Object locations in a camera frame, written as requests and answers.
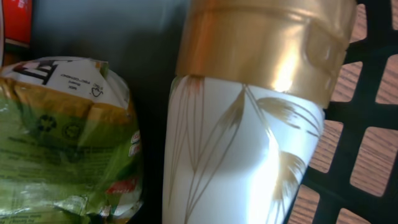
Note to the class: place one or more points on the white gold-capped cream tube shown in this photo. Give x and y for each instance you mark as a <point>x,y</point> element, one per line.
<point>246,109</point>

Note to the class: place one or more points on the green snack packet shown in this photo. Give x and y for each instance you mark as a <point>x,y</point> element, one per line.
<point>70,143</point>

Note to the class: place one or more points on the orange pasta package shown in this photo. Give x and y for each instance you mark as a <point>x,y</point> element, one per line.
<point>17,16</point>

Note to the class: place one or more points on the grey plastic shopping basket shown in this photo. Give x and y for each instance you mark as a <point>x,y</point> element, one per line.
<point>353,177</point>

